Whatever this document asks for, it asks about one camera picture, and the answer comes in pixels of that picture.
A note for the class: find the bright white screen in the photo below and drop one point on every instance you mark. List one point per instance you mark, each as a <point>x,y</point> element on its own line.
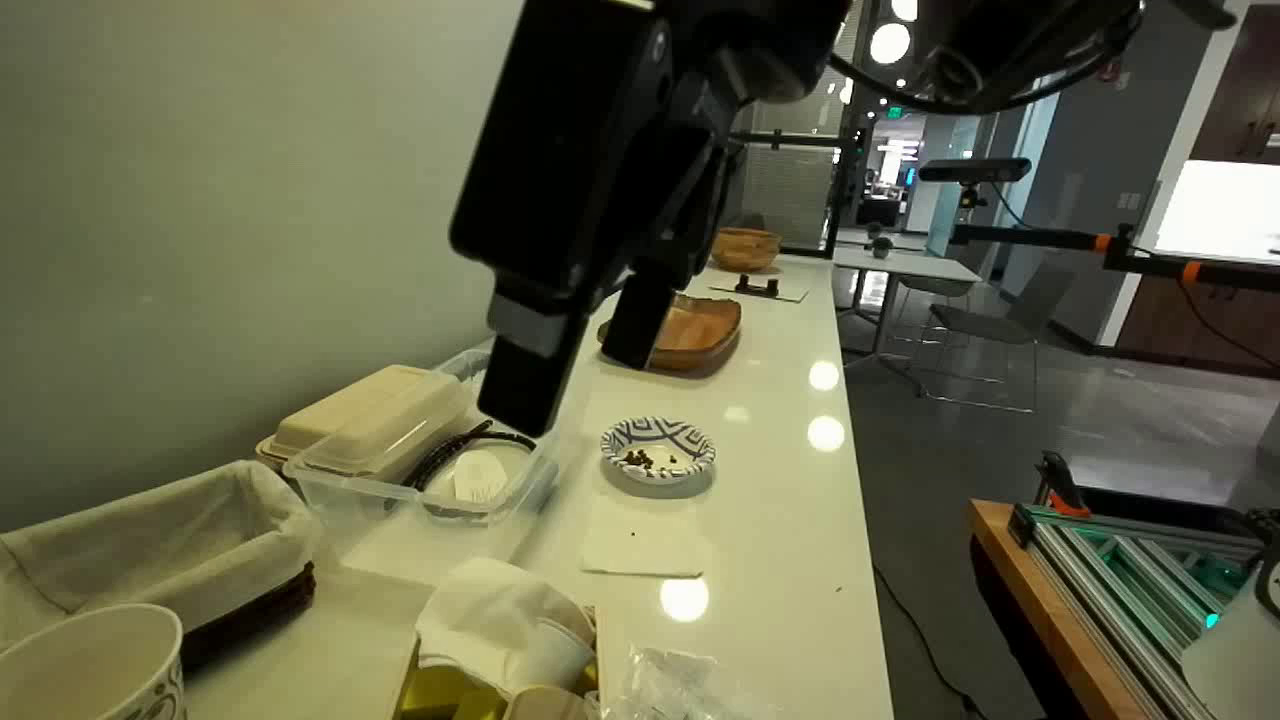
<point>1223,211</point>

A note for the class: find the crumpled plastic bag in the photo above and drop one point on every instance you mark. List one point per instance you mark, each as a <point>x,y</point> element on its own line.
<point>506,623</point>

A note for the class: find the folded beige cloth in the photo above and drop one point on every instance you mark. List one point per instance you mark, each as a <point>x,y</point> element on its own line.
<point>375,412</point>

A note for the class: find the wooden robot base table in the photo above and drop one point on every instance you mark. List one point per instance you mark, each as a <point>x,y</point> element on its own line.
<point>1053,604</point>

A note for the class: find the black camera bar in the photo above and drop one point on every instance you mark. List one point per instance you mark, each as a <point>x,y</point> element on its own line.
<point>973,170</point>

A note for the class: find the yellowish tissue box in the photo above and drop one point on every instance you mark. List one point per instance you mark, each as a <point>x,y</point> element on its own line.
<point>441,699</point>

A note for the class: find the blue white patterned plate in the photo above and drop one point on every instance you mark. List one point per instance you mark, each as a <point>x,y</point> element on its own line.
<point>656,458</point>

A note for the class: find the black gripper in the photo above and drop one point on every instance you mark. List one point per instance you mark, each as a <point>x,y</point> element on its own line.
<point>585,146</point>

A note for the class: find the clear plastic bag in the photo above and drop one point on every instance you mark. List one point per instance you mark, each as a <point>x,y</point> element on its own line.
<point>685,685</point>

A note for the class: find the rectangular wooden tray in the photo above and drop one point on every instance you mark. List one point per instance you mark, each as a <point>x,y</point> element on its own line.
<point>702,333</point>

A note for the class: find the black pole with orange clamps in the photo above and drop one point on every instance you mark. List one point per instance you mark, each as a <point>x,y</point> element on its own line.
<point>1065,243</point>

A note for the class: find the small black stand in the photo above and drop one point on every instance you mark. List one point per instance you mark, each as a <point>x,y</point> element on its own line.
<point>759,286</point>

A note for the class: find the wicker basket with cloth liner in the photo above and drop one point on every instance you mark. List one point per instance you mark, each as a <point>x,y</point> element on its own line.
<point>162,545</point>

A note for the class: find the white background table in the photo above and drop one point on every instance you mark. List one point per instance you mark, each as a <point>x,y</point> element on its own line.
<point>914,267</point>

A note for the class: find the white bowl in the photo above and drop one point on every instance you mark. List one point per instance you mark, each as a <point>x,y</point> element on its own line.
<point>83,665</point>

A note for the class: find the aluminium base frame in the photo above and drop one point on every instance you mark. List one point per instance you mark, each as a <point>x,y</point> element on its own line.
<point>1147,574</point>

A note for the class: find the small white round item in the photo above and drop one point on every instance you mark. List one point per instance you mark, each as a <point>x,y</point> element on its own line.
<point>468,476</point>

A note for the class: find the black orange clamp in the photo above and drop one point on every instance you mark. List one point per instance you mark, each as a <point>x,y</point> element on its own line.
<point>1060,480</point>

